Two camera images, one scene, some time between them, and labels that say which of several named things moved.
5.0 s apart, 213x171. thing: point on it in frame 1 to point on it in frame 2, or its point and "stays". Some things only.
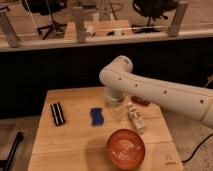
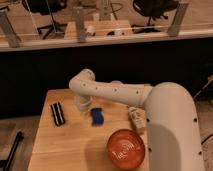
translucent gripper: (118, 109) to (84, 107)
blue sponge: (97, 116) stays
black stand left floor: (6, 162) stays
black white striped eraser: (59, 118) stays
